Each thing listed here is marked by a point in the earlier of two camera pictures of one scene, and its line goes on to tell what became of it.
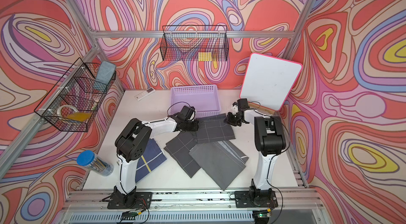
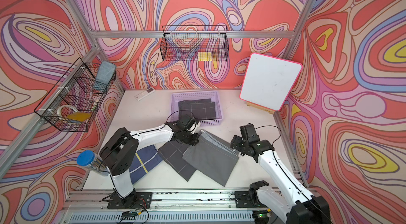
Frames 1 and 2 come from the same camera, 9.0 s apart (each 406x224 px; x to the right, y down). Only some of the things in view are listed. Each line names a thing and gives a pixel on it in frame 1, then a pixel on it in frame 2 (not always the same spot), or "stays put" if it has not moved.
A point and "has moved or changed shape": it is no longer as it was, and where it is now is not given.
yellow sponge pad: (204, 56) stays put
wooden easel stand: (267, 109) stays put
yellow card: (79, 116) stays put
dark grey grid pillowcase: (213, 128) → (200, 109)
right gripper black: (229, 120) → (235, 143)
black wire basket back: (194, 43) stays put
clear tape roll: (59, 110) stays put
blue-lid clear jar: (89, 159) stays put
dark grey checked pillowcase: (178, 148) has moved or changed shape
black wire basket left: (70, 105) stays put
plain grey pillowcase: (220, 161) has moved or changed shape
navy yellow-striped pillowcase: (152, 157) stays put
